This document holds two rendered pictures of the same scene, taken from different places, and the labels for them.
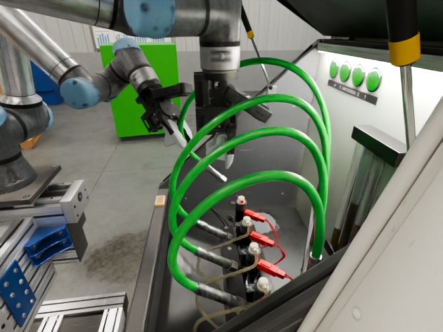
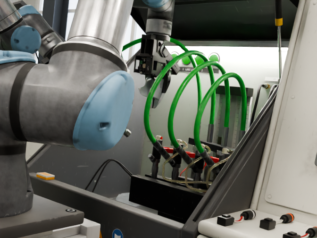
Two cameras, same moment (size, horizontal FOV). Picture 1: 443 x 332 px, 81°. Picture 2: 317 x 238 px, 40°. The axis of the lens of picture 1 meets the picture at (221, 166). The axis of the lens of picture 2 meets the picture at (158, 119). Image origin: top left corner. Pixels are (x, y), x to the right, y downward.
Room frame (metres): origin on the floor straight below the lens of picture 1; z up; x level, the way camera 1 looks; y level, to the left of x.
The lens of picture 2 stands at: (-0.42, 0.90, 1.23)
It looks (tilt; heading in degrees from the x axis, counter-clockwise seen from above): 3 degrees down; 315
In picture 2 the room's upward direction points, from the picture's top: 6 degrees clockwise
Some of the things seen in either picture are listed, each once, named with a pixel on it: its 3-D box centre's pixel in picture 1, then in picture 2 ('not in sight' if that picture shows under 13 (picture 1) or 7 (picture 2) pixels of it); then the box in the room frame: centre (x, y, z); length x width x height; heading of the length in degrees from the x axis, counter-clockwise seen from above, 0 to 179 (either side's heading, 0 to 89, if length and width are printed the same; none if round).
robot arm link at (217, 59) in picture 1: (219, 59); (159, 29); (0.52, 0.00, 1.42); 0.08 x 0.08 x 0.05
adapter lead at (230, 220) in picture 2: not in sight; (237, 216); (0.11, 0.10, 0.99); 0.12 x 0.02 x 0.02; 92
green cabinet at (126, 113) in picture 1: (145, 89); not in sight; (4.07, 1.17, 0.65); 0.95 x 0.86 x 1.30; 106
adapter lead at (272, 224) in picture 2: not in sight; (278, 220); (0.05, 0.03, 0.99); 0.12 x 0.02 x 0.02; 93
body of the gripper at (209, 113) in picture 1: (216, 102); (154, 56); (0.52, 0.01, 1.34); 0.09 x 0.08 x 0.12; 95
